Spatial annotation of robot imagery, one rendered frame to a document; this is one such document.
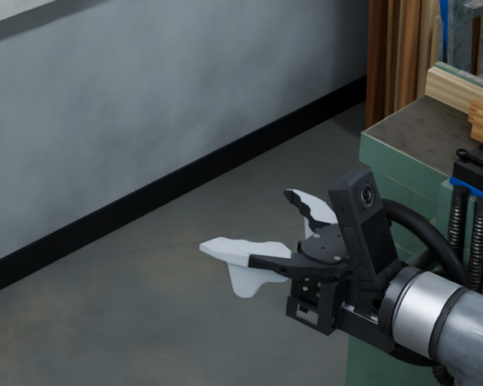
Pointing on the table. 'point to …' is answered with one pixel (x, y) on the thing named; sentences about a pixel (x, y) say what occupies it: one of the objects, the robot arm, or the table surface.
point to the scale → (479, 80)
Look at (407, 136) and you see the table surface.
